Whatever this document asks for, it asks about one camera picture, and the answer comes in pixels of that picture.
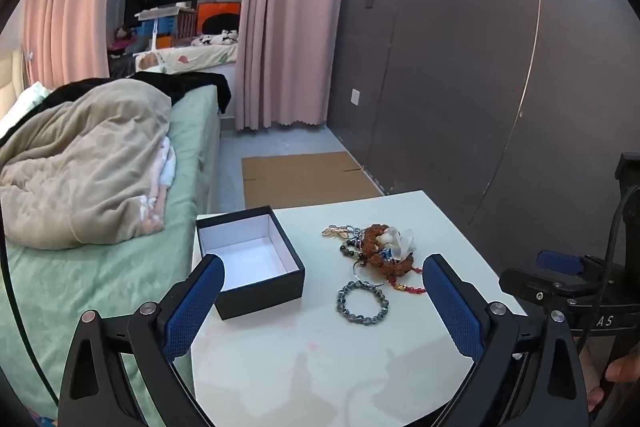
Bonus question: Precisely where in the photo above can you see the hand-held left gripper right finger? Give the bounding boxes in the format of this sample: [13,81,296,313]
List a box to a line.
[422,253,591,427]

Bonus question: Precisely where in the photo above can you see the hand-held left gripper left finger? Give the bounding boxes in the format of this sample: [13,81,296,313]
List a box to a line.
[57,253,226,427]

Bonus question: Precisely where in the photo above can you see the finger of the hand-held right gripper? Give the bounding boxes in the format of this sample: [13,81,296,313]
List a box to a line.
[537,249,606,278]
[500,267,601,306]

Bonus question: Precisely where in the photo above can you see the red string bracelet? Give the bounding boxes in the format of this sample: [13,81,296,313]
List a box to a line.
[387,264,427,295]

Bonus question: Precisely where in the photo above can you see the black jewelry box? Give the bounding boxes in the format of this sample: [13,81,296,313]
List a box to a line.
[195,205,306,321]

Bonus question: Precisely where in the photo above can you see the white crystal ornament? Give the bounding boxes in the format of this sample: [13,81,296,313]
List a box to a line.
[382,227,418,260]

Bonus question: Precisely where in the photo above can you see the clear thin bangle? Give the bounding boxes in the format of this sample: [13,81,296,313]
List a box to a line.
[350,258,387,286]

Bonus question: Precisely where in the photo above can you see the brown bead bracelet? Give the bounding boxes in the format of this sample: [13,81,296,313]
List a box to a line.
[357,224,416,280]

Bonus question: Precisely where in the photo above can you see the grey bead bracelet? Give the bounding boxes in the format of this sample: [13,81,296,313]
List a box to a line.
[336,280,391,326]

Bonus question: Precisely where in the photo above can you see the dark bead bracelet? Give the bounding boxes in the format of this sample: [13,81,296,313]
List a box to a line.
[339,227,371,260]

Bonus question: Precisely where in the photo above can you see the person's right hand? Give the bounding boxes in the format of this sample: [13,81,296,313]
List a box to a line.
[586,349,640,412]

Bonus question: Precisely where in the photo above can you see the bed with green sheet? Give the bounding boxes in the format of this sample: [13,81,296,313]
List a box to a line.
[0,84,223,423]

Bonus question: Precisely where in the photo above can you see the pink white cloth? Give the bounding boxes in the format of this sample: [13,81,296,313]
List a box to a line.
[140,137,177,228]

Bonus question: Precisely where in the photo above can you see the flat cardboard sheet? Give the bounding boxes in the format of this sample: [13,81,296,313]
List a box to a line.
[242,151,385,210]

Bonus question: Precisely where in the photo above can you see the beige blanket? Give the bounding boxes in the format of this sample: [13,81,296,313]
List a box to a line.
[0,79,173,250]

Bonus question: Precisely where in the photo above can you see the black clothing on bed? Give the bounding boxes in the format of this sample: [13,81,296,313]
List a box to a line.
[35,71,232,112]

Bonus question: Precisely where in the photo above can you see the printed cushion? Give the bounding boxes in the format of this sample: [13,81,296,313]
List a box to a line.
[135,42,240,75]

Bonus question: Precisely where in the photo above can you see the black white plush toys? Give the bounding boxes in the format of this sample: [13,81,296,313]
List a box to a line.
[190,32,241,46]

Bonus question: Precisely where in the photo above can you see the white pillow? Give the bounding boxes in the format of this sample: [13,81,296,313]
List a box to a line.
[0,82,51,132]

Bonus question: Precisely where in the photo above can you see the white rack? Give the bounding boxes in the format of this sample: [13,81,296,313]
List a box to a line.
[135,4,196,50]

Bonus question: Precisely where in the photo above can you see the black cable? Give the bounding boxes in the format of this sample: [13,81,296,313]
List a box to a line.
[601,189,632,300]

